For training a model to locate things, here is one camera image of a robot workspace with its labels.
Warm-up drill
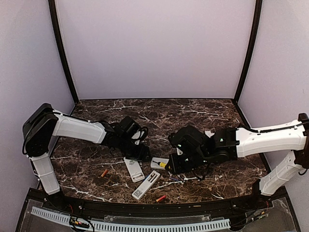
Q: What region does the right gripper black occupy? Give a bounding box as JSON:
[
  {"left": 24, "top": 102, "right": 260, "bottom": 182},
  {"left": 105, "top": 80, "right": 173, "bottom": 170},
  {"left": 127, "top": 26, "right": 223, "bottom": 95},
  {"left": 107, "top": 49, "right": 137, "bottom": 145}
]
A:
[{"left": 166, "top": 151, "right": 210, "bottom": 174}]

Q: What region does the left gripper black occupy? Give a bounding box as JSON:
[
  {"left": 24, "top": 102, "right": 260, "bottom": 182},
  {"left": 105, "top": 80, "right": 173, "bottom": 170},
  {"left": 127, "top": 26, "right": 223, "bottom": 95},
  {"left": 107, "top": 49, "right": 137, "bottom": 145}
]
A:
[{"left": 117, "top": 135, "right": 152, "bottom": 162}]

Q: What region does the white remote with buttons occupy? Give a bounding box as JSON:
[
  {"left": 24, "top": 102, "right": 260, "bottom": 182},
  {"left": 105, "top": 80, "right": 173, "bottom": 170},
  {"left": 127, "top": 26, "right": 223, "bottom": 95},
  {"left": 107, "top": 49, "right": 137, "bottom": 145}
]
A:
[{"left": 124, "top": 158, "right": 145, "bottom": 183}]

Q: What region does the yellow handled screwdriver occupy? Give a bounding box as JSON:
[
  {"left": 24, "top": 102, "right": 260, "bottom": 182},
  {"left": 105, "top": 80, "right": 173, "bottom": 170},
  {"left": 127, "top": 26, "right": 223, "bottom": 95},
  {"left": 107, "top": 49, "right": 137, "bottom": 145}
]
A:
[{"left": 152, "top": 159, "right": 168, "bottom": 169}]

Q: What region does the white remote with label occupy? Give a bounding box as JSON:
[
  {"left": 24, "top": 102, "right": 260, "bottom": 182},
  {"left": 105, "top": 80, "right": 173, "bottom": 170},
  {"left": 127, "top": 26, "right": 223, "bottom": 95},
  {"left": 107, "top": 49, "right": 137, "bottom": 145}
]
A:
[{"left": 131, "top": 171, "right": 161, "bottom": 201}]

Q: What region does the white battery cover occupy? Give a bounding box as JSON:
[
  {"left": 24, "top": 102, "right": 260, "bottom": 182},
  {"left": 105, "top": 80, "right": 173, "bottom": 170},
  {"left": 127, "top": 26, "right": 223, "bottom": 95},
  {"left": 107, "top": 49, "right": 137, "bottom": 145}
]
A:
[{"left": 205, "top": 130, "right": 214, "bottom": 138}]

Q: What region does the red orange battery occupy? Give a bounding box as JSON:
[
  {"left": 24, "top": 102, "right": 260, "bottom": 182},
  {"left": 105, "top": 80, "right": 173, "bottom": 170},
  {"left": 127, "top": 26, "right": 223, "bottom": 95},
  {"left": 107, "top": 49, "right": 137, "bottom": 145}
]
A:
[{"left": 156, "top": 195, "right": 166, "bottom": 203}]

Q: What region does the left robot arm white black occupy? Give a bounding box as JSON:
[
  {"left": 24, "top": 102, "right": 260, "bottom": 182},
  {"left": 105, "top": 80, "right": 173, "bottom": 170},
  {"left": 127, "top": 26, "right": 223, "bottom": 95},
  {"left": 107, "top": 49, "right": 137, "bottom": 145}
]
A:
[{"left": 22, "top": 103, "right": 152, "bottom": 211}]

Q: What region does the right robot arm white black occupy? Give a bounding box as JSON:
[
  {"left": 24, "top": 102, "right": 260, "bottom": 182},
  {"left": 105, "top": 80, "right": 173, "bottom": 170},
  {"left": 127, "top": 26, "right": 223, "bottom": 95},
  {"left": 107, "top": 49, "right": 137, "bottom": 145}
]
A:
[{"left": 165, "top": 113, "right": 309, "bottom": 210}]

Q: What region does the white slotted cable duct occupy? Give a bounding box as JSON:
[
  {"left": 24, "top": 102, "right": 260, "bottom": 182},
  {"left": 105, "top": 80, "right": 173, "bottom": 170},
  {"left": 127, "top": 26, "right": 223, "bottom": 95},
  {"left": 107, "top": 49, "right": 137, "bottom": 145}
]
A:
[{"left": 30, "top": 206, "right": 230, "bottom": 232}]

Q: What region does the black front rail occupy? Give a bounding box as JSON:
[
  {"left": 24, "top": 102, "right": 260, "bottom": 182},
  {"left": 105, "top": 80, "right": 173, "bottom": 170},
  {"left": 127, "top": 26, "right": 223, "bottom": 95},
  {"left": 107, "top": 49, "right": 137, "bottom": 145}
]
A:
[{"left": 40, "top": 194, "right": 273, "bottom": 218}]

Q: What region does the left black frame post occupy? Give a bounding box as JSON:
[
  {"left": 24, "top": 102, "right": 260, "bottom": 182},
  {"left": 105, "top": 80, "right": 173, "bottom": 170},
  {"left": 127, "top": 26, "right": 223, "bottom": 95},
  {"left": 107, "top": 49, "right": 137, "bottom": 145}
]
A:
[{"left": 48, "top": 0, "right": 79, "bottom": 104}]

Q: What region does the black frame post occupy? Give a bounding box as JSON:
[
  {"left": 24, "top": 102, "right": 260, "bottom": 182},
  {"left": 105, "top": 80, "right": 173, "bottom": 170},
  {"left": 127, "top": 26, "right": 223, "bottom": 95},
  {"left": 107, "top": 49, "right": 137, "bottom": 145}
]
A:
[
  {"left": 48, "top": 0, "right": 79, "bottom": 104},
  {"left": 233, "top": 0, "right": 263, "bottom": 105}
]

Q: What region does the right black frame post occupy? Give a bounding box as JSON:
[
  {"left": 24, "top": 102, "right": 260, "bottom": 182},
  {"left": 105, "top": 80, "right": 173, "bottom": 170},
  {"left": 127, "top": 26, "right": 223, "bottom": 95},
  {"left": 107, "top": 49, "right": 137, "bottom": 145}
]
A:
[{"left": 233, "top": 0, "right": 263, "bottom": 105}]

